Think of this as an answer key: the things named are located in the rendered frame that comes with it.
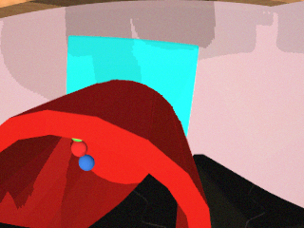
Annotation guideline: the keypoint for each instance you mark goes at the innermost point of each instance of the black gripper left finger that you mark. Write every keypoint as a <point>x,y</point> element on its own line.
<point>150,205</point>

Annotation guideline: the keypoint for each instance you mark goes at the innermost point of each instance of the blue marble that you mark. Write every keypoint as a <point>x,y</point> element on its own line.
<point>86,162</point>

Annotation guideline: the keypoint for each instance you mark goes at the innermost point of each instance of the red marble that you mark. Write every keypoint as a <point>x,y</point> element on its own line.
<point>79,148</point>

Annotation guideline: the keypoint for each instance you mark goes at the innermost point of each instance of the red cup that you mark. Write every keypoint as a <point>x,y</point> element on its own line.
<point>130,131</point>

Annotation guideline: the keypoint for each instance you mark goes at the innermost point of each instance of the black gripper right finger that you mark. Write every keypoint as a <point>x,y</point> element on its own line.
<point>235,202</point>

